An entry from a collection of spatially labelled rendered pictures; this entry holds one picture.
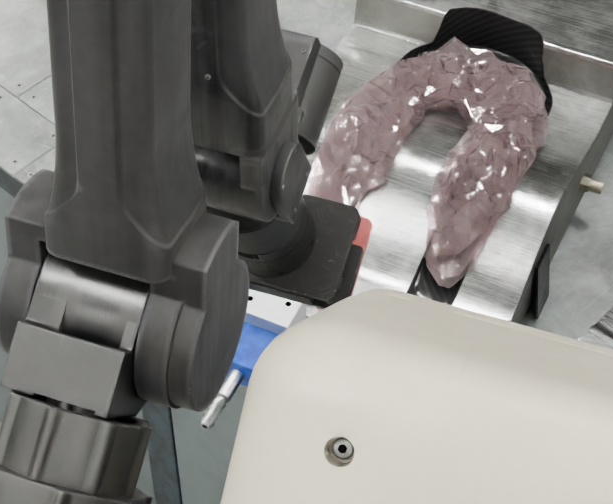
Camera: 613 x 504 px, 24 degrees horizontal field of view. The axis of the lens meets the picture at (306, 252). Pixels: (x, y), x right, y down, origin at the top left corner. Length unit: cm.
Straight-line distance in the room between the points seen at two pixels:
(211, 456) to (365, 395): 110
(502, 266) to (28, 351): 61
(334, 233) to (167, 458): 78
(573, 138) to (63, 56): 78
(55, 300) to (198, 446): 92
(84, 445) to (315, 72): 31
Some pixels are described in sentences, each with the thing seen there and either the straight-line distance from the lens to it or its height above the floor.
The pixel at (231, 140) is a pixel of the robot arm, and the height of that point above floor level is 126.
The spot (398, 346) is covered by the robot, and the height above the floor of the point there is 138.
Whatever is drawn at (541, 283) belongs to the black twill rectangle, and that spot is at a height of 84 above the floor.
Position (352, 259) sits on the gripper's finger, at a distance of 96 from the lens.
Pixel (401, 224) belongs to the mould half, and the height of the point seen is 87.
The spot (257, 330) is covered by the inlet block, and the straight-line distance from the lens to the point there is 116.
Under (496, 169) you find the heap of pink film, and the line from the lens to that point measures 123.
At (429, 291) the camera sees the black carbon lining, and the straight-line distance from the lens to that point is 122.
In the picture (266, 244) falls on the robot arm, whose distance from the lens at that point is 87.
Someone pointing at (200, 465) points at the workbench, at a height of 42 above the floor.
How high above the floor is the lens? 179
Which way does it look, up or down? 49 degrees down
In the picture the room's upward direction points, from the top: straight up
